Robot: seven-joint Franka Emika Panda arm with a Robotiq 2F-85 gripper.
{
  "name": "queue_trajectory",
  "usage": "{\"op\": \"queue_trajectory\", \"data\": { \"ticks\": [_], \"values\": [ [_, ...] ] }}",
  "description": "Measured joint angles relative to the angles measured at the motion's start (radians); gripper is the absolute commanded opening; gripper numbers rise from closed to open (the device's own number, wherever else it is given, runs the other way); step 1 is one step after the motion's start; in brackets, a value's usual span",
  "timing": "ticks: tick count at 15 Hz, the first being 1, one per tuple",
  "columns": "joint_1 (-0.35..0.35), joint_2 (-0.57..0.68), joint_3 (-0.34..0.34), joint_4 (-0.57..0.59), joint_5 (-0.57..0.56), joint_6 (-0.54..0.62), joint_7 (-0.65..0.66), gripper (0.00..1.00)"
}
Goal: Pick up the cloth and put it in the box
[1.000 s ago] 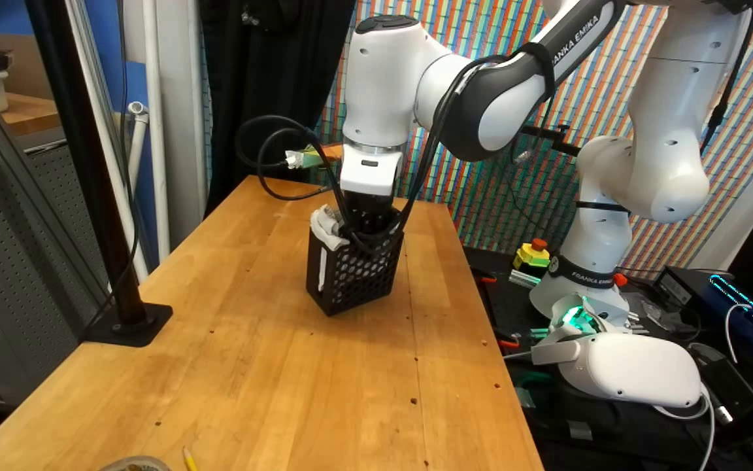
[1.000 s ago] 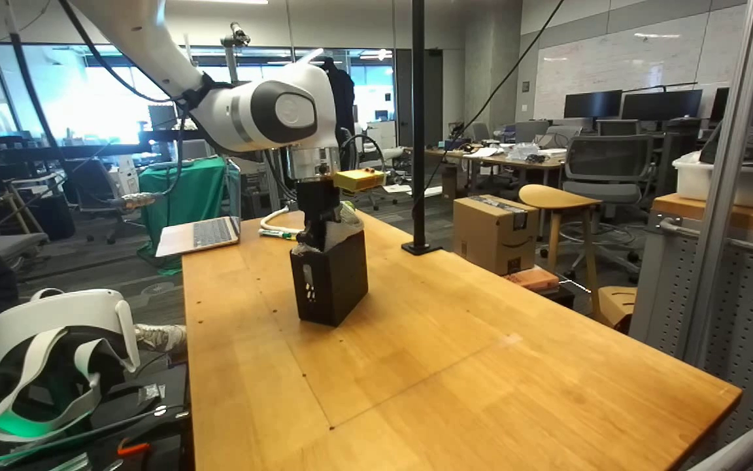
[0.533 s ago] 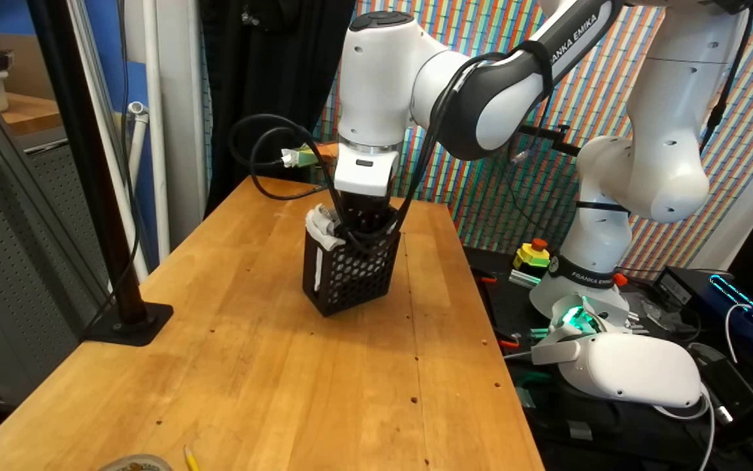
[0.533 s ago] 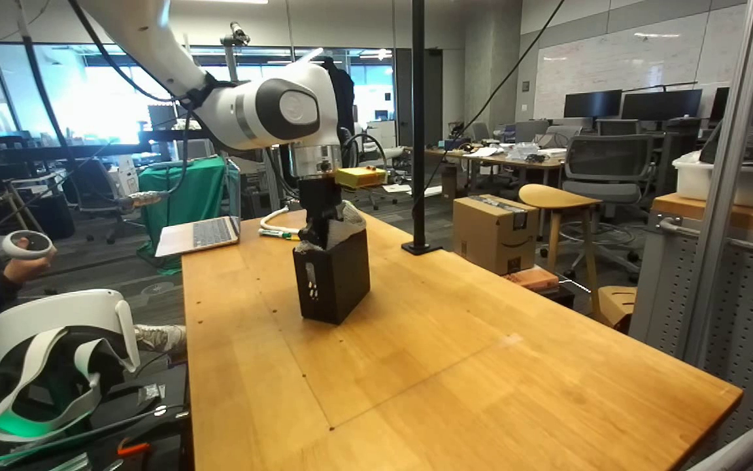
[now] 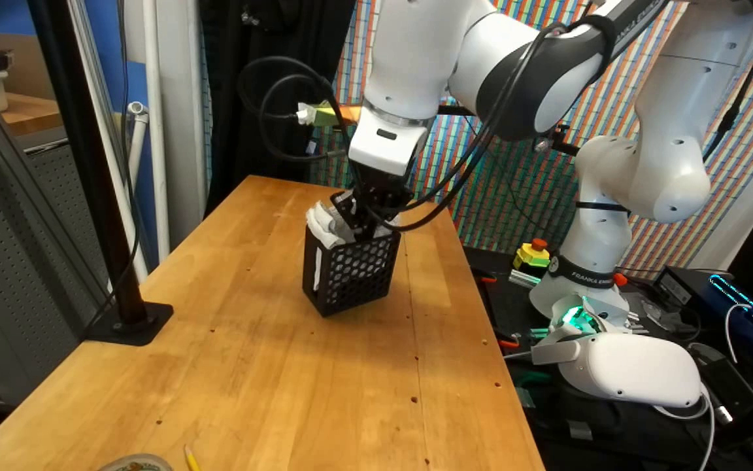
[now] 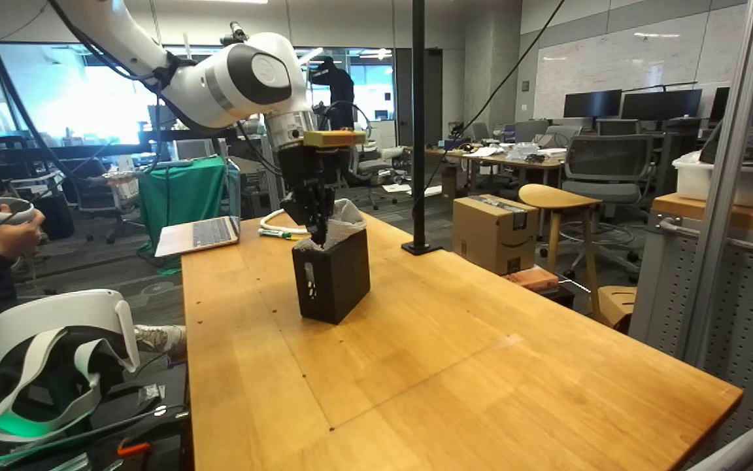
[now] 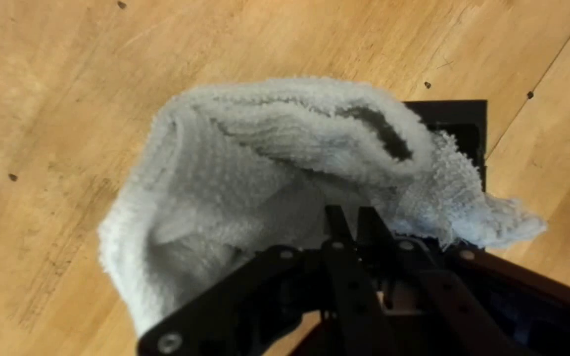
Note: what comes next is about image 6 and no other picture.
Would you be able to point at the white VR headset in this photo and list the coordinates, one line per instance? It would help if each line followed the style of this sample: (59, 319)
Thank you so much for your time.
(54, 311)

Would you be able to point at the white plastic bin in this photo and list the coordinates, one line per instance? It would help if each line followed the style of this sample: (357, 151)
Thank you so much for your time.
(698, 180)

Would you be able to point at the grey mesh office chair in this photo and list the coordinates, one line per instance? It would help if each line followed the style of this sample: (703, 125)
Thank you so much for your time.
(608, 158)

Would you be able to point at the wooden shelf board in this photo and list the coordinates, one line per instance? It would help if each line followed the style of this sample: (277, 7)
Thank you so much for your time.
(680, 209)

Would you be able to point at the brown cardboard box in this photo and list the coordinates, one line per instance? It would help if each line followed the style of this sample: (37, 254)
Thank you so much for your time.
(494, 231)

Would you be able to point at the small black computer monitor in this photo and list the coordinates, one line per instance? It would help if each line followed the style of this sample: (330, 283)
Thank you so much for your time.
(591, 104)

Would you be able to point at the green cloth covered cart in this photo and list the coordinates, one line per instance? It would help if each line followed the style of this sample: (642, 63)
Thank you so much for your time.
(182, 186)

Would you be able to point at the green marker pen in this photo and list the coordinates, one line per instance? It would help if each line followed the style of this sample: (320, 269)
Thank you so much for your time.
(275, 234)

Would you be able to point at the wide black computer monitor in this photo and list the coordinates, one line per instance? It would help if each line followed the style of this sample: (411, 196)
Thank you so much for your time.
(663, 107)

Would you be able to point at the black perforated box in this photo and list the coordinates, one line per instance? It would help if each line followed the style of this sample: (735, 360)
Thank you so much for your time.
(332, 279)

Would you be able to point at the wooden stool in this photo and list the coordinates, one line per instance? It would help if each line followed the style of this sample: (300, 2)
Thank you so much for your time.
(561, 198)

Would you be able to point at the black pole with base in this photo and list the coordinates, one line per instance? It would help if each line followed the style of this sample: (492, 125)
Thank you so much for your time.
(420, 133)

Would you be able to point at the operator hand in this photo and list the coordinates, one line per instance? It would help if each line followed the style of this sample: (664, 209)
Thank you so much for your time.
(17, 236)

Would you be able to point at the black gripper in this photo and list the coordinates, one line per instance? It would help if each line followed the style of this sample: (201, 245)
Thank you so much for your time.
(313, 175)

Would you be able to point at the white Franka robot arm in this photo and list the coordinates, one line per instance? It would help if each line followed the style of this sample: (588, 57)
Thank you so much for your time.
(220, 83)

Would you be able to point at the wooden background desk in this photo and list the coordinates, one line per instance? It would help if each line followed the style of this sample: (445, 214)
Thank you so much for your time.
(515, 162)

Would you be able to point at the small wooden crate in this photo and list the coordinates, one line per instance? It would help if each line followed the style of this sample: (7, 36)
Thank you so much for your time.
(615, 304)

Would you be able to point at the silver laptop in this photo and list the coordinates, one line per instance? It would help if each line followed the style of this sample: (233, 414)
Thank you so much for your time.
(196, 236)

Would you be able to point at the brown padded seat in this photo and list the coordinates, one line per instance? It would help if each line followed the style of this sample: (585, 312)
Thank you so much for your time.
(534, 279)

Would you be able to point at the grey perforated metal panel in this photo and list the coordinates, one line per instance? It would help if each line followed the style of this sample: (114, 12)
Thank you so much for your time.
(744, 304)

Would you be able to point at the white terry cloth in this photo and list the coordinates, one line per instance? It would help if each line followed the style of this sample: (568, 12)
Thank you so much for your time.
(347, 224)

